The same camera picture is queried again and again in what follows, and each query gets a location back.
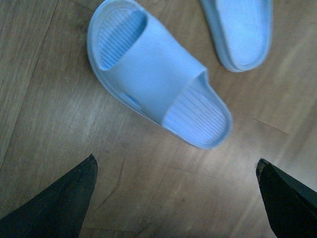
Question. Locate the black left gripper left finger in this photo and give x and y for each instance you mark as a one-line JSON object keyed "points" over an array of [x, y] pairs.
{"points": [[59, 210]]}

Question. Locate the light blue slide slipper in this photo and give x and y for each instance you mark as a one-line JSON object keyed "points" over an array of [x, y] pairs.
{"points": [[241, 31], [141, 64]]}

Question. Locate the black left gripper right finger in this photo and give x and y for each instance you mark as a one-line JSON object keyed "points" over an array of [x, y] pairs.
{"points": [[291, 206]]}

